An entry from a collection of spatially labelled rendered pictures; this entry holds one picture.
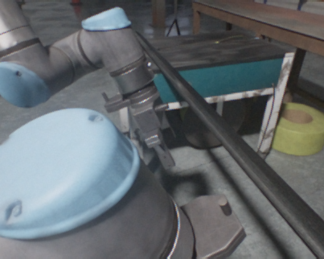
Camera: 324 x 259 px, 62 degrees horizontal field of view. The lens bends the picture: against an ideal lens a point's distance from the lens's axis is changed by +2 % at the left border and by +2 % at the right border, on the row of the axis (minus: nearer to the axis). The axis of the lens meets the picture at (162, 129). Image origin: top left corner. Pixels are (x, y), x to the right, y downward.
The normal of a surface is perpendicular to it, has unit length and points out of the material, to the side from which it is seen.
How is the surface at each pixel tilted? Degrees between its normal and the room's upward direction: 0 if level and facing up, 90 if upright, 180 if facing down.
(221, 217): 24
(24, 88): 94
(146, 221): 78
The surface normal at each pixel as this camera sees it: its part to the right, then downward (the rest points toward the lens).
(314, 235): -0.93, -0.06
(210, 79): 0.28, 0.51
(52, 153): -0.30, -0.70
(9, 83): -0.27, 0.59
